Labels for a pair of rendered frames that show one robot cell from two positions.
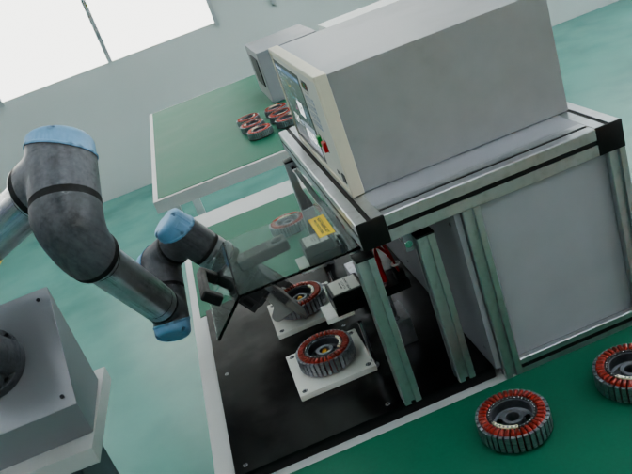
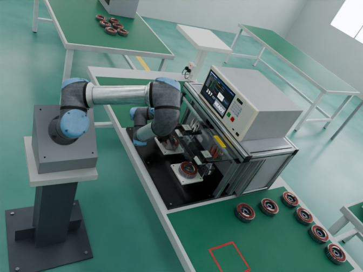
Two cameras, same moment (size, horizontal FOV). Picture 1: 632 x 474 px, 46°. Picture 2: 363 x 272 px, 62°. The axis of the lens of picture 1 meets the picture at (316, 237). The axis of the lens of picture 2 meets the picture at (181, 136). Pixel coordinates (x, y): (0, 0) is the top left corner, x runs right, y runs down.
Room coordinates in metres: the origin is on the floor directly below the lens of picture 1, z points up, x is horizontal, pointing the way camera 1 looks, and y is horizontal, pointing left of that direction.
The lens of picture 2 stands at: (0.22, 0.99, 1.95)
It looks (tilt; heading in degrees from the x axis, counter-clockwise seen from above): 35 degrees down; 322
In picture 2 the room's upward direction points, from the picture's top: 24 degrees clockwise
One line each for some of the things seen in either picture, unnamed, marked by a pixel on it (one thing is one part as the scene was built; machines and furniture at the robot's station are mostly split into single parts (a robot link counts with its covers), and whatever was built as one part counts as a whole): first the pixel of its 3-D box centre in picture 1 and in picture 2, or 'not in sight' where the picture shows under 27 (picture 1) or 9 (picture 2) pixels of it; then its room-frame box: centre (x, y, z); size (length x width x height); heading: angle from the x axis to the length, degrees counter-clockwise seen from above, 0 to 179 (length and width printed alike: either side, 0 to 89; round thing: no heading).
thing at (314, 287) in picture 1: (300, 299); (170, 142); (1.45, 0.08, 0.80); 0.11 x 0.11 x 0.04
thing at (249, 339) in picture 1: (324, 338); (178, 160); (1.33, 0.05, 0.76); 0.64 x 0.47 x 0.02; 5
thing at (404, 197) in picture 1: (417, 137); (237, 117); (1.36, -0.25, 1.09); 0.68 x 0.44 x 0.05; 5
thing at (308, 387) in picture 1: (329, 363); (186, 172); (1.21, 0.06, 0.78); 0.15 x 0.15 x 0.01; 5
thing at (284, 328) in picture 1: (304, 308); (169, 144); (1.45, 0.08, 0.78); 0.15 x 0.15 x 0.01; 5
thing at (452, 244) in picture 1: (409, 228); (218, 138); (1.35, -0.18, 0.92); 0.66 x 0.01 x 0.30; 5
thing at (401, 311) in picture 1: (395, 324); (207, 167); (1.22, -0.09, 0.80); 0.07 x 0.05 x 0.06; 5
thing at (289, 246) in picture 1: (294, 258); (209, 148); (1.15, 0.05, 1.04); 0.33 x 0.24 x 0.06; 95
